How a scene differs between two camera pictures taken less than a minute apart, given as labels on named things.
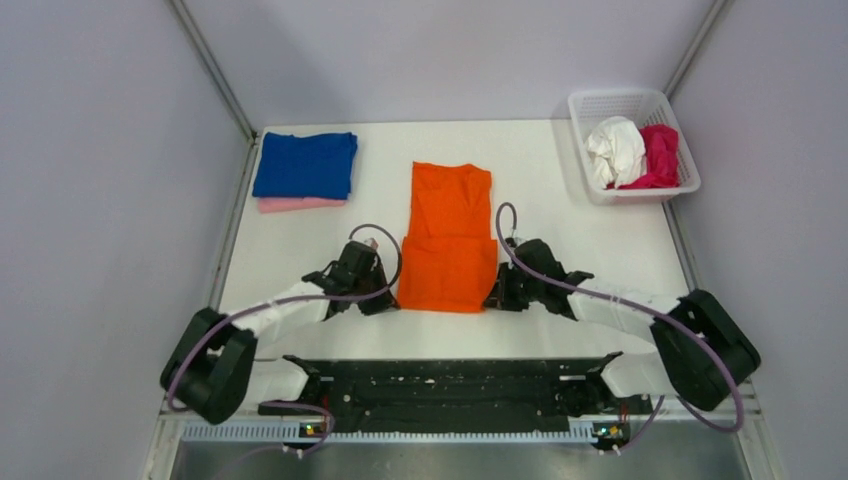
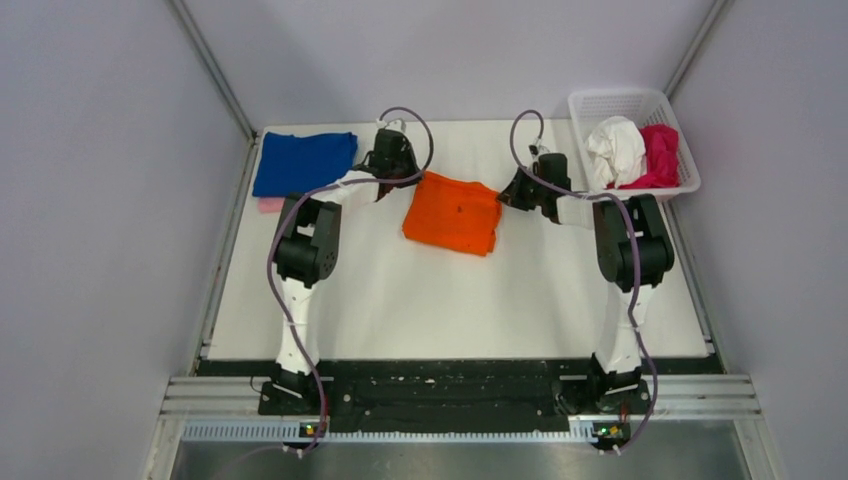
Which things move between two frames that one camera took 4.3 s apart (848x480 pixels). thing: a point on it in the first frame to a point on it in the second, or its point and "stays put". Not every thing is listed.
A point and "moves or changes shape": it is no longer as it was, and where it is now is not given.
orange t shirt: x=449 y=258 moves or changes shape
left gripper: x=379 y=304 to x=406 y=152
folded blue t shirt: x=306 y=166 stays put
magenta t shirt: x=662 y=159 stays put
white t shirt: x=617 y=150 stays put
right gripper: x=500 y=297 to x=512 y=195
